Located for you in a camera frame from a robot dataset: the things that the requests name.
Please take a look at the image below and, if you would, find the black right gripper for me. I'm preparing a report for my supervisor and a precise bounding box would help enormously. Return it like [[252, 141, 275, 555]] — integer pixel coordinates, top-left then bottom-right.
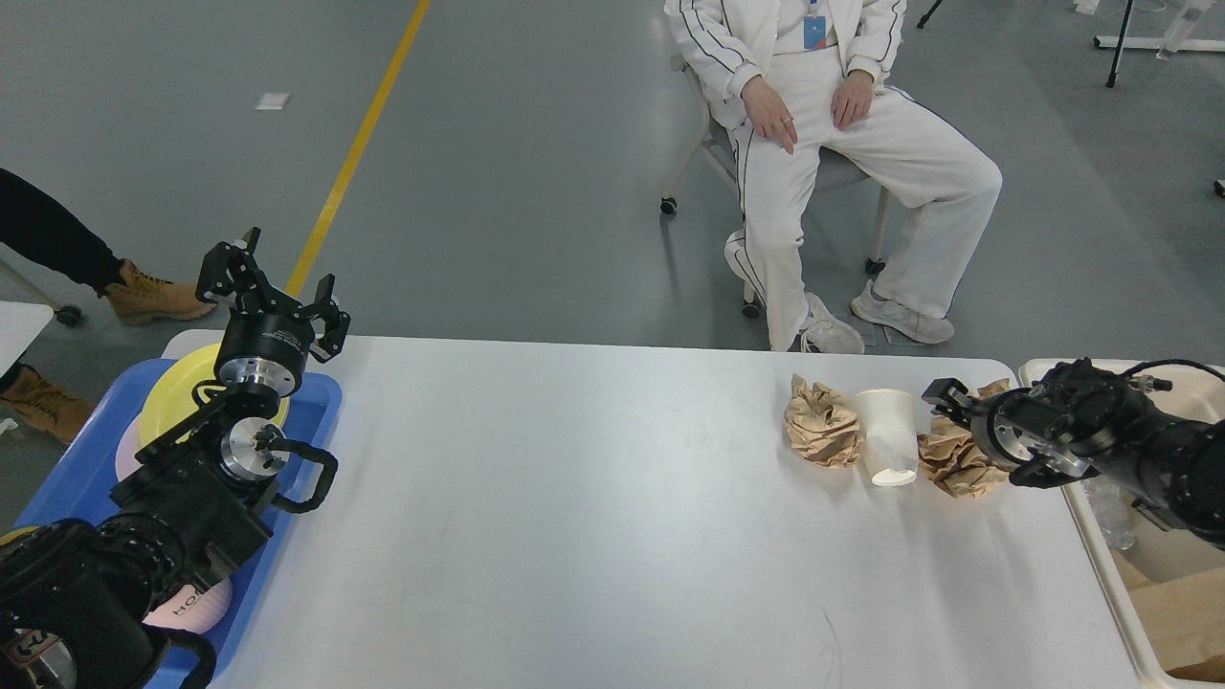
[[922, 378, 1047, 472]]

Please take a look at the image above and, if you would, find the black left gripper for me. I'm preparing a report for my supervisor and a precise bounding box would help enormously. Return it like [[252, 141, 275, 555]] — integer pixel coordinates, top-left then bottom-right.
[[195, 228, 352, 397]]

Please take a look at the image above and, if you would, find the brown paper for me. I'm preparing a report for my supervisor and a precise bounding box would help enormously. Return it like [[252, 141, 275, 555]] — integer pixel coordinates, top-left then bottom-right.
[[918, 412, 1008, 499]]

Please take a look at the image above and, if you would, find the white paper cup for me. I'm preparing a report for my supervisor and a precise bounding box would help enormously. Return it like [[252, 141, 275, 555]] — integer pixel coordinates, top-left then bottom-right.
[[853, 389, 919, 487]]

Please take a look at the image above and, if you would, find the brown paper ball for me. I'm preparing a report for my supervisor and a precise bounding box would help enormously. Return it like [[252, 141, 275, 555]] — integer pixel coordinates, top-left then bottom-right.
[[783, 375, 861, 468]]

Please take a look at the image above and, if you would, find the yellow plate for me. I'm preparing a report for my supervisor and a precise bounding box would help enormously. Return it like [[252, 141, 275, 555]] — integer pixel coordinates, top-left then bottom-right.
[[140, 340, 290, 447]]

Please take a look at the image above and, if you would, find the clear plastic wrap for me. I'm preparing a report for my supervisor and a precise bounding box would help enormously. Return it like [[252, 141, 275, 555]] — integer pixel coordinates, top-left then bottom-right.
[[1083, 477, 1136, 552]]

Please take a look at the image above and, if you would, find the brown paper bag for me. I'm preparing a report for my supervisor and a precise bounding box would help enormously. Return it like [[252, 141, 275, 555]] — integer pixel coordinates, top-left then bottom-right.
[[1111, 552, 1224, 684]]

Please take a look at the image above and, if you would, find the pink ribbed mug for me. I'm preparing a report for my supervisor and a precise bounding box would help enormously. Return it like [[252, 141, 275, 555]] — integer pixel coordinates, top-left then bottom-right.
[[142, 577, 233, 633]]

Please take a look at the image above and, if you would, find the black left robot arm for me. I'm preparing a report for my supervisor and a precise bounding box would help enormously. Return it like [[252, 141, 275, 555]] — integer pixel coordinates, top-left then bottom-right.
[[1, 228, 350, 688]]

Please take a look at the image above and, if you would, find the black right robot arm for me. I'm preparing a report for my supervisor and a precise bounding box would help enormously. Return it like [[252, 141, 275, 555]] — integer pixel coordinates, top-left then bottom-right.
[[922, 358, 1224, 546]]

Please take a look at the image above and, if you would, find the pink plate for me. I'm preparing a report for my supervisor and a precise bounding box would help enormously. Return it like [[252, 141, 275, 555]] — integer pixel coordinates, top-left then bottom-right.
[[114, 417, 145, 481]]

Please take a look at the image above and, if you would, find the grey office chair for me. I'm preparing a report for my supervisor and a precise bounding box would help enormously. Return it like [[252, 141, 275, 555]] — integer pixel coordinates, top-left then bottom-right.
[[1, 257, 85, 327]]

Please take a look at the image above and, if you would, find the white office chair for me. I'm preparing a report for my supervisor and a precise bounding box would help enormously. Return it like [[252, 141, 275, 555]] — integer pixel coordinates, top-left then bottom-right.
[[659, 53, 891, 319]]

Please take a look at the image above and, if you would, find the person in black trousers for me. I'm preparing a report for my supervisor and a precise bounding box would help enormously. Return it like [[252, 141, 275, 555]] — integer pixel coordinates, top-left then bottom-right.
[[1, 169, 216, 445]]

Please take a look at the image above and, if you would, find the blue plastic tray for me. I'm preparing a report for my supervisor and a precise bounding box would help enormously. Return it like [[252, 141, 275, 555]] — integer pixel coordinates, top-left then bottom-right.
[[13, 359, 342, 688]]

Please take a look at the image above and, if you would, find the white side table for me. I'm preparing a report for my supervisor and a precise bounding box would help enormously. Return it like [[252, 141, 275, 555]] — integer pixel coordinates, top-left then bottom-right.
[[0, 300, 54, 374]]

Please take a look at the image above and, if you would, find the cream plastic bin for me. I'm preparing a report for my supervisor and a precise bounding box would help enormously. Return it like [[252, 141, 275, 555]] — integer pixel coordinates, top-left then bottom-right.
[[1018, 358, 1225, 687]]

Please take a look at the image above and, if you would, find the person in white tracksuit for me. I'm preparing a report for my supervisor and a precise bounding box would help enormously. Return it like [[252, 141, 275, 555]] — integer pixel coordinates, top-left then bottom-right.
[[662, 1, 1002, 354]]

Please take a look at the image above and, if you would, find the white stand base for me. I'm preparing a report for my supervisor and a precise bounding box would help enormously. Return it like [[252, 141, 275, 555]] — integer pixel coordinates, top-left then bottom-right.
[[1091, 1, 1224, 88]]

